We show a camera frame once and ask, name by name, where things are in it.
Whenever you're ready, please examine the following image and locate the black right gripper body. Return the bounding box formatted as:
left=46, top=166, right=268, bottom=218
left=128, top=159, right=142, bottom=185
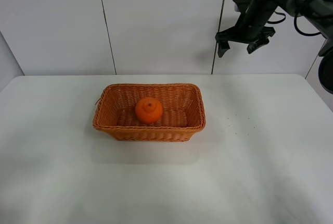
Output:
left=215, top=0, right=277, bottom=44

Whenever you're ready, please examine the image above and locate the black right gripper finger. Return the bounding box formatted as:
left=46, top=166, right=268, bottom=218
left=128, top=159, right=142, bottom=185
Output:
left=247, top=37, right=269, bottom=54
left=217, top=41, right=230, bottom=57

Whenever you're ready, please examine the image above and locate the orange with knobbed top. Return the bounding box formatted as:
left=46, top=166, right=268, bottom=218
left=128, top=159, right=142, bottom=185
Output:
left=135, top=97, right=163, bottom=124

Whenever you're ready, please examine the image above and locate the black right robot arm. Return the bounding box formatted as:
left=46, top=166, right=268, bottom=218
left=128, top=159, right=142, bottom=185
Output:
left=215, top=0, right=332, bottom=93

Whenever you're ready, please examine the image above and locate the orange woven wicker basket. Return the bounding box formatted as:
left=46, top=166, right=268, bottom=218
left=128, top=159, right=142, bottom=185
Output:
left=93, top=83, right=206, bottom=142

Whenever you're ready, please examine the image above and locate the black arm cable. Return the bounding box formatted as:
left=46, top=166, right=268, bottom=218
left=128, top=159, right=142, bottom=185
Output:
left=267, top=0, right=333, bottom=36

